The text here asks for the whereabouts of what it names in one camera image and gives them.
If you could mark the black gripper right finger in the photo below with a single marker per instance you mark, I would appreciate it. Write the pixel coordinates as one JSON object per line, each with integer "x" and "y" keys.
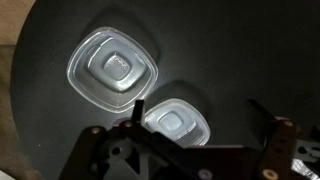
{"x": 283, "y": 150}

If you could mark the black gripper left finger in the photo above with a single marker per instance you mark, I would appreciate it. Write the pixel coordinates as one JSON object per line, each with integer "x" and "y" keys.
{"x": 96, "y": 150}

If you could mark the small clear plastic container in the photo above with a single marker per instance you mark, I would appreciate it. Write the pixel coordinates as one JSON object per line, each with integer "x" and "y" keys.
{"x": 173, "y": 121}

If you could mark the large clear plastic container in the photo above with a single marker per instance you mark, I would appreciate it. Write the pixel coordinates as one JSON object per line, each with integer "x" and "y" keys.
{"x": 113, "y": 68}

